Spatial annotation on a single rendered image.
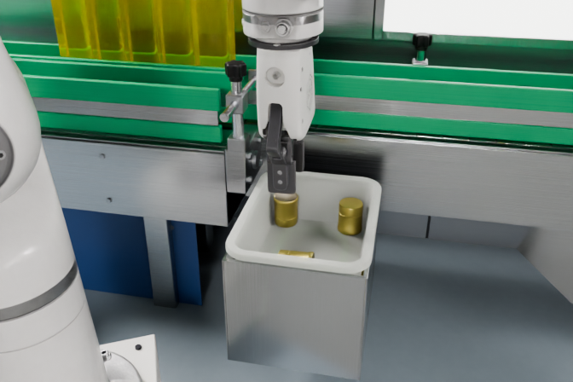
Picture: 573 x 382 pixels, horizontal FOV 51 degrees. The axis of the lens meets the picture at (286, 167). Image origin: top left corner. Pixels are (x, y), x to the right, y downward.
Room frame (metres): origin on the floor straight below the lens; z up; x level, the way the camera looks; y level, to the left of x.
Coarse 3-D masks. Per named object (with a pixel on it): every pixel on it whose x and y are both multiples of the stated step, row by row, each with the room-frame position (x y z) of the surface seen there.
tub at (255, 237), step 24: (264, 192) 0.74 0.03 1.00; (312, 192) 0.76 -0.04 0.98; (336, 192) 0.76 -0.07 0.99; (360, 192) 0.75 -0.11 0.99; (240, 216) 0.65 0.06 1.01; (264, 216) 0.72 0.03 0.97; (312, 216) 0.76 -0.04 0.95; (336, 216) 0.75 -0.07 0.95; (240, 240) 0.62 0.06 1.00; (264, 240) 0.70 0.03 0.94; (288, 240) 0.70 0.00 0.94; (312, 240) 0.70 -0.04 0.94; (336, 240) 0.70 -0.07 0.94; (360, 240) 0.70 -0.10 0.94; (288, 264) 0.56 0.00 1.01; (312, 264) 0.55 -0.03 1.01; (336, 264) 0.55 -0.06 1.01; (360, 264) 0.55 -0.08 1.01
